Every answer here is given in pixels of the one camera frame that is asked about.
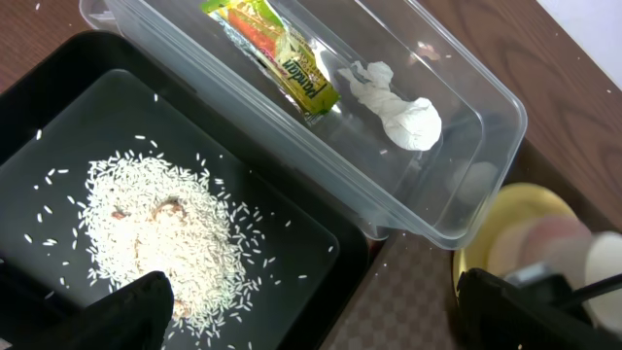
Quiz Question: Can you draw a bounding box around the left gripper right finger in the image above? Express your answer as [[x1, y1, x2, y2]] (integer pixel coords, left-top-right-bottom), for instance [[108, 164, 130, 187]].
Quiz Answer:
[[458, 268, 621, 350]]

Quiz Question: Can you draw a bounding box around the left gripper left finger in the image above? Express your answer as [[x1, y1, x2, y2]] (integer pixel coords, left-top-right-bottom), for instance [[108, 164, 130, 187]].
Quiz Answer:
[[28, 271, 174, 350]]

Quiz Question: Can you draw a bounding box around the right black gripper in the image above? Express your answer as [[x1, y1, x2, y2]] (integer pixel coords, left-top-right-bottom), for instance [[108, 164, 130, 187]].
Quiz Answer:
[[504, 262, 592, 324]]

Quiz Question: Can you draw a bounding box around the pink small plate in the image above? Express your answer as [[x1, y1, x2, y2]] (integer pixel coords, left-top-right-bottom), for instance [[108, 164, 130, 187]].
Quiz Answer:
[[487, 216, 594, 278]]

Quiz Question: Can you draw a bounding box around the white paper cup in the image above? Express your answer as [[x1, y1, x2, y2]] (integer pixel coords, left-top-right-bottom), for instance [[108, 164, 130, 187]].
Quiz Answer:
[[543, 231, 622, 332]]

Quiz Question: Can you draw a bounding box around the yellow plastic plate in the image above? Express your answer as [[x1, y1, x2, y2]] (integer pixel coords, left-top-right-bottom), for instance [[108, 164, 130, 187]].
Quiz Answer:
[[452, 183, 576, 294]]

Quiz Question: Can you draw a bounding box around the pile of white rice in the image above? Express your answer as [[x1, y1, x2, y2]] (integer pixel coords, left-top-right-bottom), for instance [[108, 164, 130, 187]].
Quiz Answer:
[[21, 91, 336, 350]]

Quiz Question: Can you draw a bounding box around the white tissue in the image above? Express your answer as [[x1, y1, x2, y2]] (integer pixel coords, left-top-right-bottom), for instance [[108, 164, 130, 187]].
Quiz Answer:
[[337, 61, 442, 152]]

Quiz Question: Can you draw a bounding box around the green orange snack wrapper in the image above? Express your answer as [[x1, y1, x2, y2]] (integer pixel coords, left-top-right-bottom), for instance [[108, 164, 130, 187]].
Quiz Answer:
[[200, 0, 340, 125]]

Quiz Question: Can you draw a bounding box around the clear plastic waste bin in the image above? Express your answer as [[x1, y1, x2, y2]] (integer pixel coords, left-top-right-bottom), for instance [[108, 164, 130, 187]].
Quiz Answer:
[[79, 0, 528, 250]]

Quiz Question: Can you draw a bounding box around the black plastic waste bin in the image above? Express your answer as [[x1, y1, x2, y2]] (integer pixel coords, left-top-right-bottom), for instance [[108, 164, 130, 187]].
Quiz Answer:
[[1, 31, 368, 349]]

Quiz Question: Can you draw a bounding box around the dark brown serving tray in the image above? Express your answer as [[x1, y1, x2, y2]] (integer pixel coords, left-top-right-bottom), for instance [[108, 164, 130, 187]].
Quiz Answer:
[[321, 233, 461, 350]]

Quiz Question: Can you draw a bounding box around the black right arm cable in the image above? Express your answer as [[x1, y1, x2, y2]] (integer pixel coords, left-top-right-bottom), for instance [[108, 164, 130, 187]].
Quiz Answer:
[[553, 272, 622, 312]]

